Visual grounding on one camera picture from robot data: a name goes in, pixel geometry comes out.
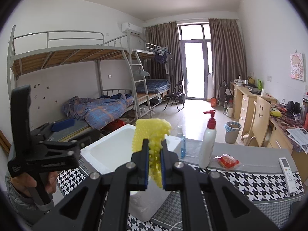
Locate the steel thermos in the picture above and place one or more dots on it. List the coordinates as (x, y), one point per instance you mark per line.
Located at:
(305, 110)

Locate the pink wall poster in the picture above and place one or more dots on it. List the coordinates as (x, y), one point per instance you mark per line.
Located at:
(298, 66)

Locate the white air conditioner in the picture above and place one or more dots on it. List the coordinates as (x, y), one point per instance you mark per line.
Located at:
(131, 27)

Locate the grey trash bin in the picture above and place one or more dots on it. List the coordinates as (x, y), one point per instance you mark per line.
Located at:
(233, 133)

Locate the white jug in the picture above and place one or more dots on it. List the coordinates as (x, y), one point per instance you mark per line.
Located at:
(229, 112)

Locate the blue plaid mattress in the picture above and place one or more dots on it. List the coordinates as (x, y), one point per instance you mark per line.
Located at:
(151, 85)

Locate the blue spray bottle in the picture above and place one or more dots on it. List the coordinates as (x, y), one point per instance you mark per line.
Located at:
(181, 146)

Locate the hanging dark clothes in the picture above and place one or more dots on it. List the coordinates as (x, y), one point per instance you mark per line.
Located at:
(161, 59)

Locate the wooden desk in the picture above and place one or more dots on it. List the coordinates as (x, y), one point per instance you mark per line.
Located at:
(245, 101)

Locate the yellow foam net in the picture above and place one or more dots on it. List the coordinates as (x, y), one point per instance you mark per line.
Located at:
(151, 130)

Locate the printed paper sheets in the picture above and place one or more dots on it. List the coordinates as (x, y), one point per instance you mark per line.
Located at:
(298, 137)

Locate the white cup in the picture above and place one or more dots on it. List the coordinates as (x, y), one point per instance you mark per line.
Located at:
(263, 92)

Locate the blue plaid quilt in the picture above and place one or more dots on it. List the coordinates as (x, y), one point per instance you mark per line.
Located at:
(101, 108)

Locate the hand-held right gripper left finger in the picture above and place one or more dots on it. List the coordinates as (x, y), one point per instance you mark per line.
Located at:
(144, 166)

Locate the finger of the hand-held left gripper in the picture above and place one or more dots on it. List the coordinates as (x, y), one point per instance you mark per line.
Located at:
(62, 125)
(84, 138)

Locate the orange bag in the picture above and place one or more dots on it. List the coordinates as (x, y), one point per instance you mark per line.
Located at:
(213, 102)

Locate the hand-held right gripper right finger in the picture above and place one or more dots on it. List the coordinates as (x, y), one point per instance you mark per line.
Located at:
(163, 166)

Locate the black folding chair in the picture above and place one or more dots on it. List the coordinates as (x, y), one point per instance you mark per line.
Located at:
(176, 92)

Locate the red snack packet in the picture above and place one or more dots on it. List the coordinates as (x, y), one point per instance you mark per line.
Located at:
(227, 160)

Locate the person's left forearm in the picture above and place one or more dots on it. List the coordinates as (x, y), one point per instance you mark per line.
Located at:
(19, 209)

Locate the white lotion pump bottle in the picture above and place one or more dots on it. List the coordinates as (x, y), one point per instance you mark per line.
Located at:
(208, 144)

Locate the glass balcony door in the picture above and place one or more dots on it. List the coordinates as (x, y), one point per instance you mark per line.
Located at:
(195, 60)

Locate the wooden smiley chair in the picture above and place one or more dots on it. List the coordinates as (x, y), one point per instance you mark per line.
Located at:
(262, 115)

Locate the white foam box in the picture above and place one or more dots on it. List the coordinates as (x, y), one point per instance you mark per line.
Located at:
(108, 149)

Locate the grey metal bunk bed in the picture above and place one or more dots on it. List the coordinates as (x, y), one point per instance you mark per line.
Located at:
(72, 53)
(150, 53)

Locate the person's left hand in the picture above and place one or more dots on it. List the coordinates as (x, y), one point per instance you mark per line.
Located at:
(21, 185)

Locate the brown curtain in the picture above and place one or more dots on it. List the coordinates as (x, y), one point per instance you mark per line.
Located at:
(163, 43)
(226, 53)

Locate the white remote control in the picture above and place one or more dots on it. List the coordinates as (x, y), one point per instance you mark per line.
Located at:
(287, 175)

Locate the black headphones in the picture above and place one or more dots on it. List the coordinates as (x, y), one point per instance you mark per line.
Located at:
(294, 107)

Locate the houndstooth tablecloth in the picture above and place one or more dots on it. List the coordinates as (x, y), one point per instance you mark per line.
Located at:
(252, 185)

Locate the red bag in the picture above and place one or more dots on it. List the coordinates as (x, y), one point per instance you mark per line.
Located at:
(115, 125)

